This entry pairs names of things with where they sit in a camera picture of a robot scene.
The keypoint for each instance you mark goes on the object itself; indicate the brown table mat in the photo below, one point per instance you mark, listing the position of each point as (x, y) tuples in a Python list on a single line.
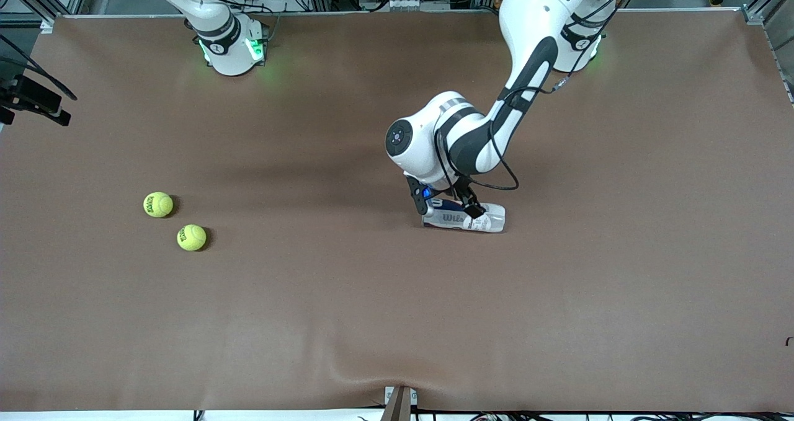
[(372, 297)]

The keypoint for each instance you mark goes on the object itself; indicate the white connector strip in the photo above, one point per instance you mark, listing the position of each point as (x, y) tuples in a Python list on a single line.
[(409, 3)]

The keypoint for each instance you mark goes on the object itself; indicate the yellow tennis ball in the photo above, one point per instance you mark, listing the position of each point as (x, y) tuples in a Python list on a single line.
[(191, 237), (158, 204)]

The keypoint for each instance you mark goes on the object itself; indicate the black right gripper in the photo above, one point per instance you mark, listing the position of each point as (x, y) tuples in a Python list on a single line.
[(28, 97)]

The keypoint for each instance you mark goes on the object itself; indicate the clear Wilson tennis ball can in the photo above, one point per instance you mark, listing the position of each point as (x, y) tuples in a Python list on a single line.
[(494, 219)]

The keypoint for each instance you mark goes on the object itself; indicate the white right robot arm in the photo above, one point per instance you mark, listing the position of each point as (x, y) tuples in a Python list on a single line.
[(229, 49)]

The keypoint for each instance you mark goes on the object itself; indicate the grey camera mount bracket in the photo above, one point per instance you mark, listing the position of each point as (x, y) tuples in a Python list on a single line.
[(400, 402)]

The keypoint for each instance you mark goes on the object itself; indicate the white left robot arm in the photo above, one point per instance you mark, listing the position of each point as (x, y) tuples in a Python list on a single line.
[(539, 12)]

